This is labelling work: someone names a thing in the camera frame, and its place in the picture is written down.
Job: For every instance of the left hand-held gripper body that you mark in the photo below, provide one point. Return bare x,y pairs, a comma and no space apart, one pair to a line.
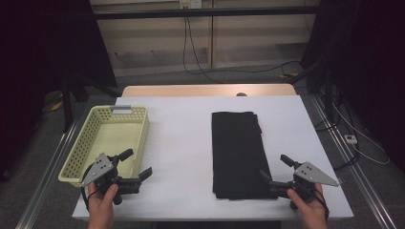
100,168

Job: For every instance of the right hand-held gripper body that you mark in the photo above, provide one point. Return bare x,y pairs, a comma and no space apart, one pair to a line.
312,175

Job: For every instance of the black metal stand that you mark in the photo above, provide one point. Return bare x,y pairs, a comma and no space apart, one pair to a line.
67,108
320,76

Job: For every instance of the aluminium floor rail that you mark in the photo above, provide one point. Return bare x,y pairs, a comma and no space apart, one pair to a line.
353,165
47,178

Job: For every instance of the person's left hand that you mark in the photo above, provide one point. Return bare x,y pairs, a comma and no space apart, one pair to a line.
101,208

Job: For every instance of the white wall socket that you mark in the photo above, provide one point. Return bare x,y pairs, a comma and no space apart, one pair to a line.
191,4

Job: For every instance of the person's right hand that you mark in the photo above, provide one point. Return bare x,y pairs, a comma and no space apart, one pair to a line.
312,211

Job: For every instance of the black horizontal bar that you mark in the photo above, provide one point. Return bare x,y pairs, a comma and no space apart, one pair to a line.
223,12

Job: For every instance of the dark curtain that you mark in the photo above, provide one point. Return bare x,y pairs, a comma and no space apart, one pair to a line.
38,47
372,63

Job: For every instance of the yellow tape piece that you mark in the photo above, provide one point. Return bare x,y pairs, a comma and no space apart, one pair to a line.
56,106
289,75

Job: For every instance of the dark table grommet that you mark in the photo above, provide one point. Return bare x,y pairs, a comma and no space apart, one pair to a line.
241,94

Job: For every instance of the white power strip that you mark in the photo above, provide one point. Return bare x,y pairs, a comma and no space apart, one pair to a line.
351,139

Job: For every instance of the pale yellow plastic basket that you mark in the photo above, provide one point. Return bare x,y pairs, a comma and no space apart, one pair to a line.
111,136

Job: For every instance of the black cloth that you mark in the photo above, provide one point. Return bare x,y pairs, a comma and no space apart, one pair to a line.
237,152

